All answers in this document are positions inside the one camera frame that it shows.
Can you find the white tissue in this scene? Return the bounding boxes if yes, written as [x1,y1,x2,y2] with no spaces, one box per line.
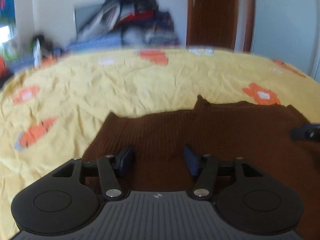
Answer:
[34,40,42,67]

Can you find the yellow printed quilt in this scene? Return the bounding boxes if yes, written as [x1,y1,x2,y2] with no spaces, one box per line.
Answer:
[0,45,320,240]

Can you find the blue quilted blanket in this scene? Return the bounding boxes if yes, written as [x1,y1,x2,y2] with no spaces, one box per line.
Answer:
[65,34,125,53]

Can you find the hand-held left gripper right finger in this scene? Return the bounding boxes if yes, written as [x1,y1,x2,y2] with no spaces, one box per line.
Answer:
[183,145,263,201]

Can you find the white sliding wardrobe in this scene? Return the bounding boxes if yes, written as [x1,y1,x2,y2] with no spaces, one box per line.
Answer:
[250,0,320,80]

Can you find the grey framed panel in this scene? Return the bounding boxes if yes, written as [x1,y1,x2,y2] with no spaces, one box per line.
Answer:
[74,4,105,40]

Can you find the pile of clothes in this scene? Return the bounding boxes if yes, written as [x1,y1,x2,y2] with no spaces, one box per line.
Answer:
[77,0,180,48]

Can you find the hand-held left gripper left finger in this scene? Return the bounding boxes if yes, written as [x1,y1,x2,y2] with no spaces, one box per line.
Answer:
[51,146,135,200]

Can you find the black bag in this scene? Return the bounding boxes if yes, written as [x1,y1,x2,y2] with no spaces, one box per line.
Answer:
[31,32,54,53]

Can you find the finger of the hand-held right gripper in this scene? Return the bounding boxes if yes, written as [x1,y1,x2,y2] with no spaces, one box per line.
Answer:
[291,123,320,142]

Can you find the brown knit sweater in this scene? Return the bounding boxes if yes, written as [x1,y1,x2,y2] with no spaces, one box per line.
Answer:
[81,95,320,240]

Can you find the wall poster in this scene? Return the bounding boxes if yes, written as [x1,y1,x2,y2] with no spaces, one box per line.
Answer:
[0,0,15,23]

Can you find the brown wooden door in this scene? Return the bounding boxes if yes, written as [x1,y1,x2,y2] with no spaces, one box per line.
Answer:
[186,0,255,53]

